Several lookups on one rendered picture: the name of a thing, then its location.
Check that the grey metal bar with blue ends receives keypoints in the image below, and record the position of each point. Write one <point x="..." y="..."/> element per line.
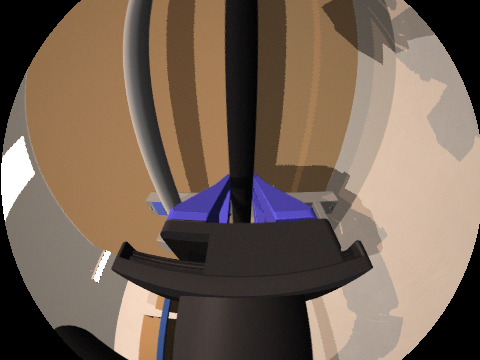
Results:
<point x="139" y="93"/>

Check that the black bar with red ends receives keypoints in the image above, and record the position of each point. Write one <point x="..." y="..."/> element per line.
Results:
<point x="241" y="74"/>

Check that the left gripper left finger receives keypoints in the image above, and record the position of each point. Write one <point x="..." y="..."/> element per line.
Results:
<point x="206" y="205"/>

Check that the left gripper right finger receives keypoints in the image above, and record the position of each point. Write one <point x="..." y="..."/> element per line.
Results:
<point x="277" y="205"/>

